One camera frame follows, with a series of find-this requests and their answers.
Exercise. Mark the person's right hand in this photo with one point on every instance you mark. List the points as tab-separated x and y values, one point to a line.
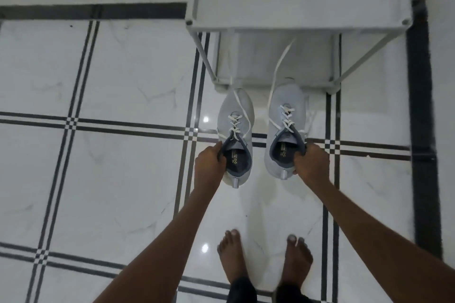
312	166

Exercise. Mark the person's left hand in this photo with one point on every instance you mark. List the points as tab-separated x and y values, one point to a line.
208	169

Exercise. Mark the person's left fingers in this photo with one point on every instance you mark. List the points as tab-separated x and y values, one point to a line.
217	148

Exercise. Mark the person's right fingers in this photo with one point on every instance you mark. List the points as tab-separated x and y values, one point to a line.
308	149

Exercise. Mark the grey sneaker with white laces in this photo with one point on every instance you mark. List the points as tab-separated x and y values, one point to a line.
286	118
235	125

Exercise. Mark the person's right forearm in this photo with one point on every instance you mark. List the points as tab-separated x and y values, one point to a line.
382	242

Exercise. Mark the person's left forearm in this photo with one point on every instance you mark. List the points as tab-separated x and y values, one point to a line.
156	253

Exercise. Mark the person's left foot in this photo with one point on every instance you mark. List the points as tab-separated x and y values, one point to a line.
231	255

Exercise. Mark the person's foot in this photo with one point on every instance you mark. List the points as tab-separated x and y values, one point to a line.
297	260
231	255

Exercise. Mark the person's right foot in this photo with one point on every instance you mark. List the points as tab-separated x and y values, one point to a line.
297	260

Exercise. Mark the person's black trouser leg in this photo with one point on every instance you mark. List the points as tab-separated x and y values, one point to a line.
289	294
241	292

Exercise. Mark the white shoe rack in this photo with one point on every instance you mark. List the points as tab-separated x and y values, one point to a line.
298	1

